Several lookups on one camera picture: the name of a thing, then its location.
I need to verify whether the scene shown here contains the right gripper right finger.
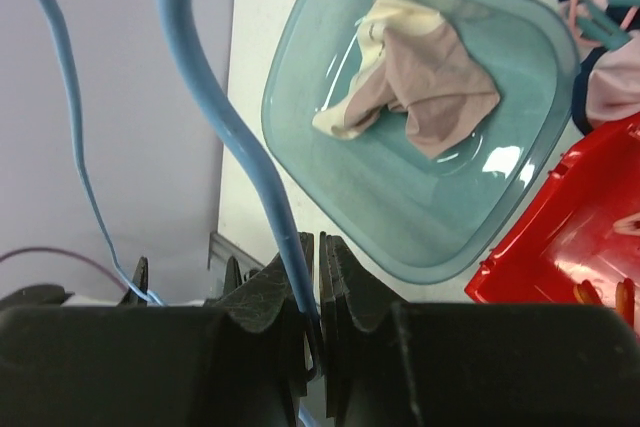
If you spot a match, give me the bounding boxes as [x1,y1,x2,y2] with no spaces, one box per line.
[319,232,400,420]

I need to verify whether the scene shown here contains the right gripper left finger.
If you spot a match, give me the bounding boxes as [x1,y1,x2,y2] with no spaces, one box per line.
[204,255,316,397]

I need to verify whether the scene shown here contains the beige pink underwear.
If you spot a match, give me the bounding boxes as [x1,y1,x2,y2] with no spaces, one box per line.
[312,0,501,159]

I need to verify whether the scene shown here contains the blue wire hanger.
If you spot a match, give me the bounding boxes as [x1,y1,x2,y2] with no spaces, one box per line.
[9,0,326,427]

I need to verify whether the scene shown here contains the pink underwear navy trim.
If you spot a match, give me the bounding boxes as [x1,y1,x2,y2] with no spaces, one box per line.
[557,0,639,135]

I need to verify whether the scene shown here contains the teal clothespin on pink underwear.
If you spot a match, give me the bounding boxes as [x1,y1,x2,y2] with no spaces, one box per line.
[573,0,639,50]

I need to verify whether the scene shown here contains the teal plastic basin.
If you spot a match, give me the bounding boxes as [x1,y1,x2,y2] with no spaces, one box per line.
[261,0,578,284]

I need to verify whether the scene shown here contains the red plastic bin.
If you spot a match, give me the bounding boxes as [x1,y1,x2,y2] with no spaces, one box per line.
[465,116,639,329]

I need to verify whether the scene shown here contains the aluminium mounting rail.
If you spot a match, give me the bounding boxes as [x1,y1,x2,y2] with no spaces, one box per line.
[207,232,264,283]

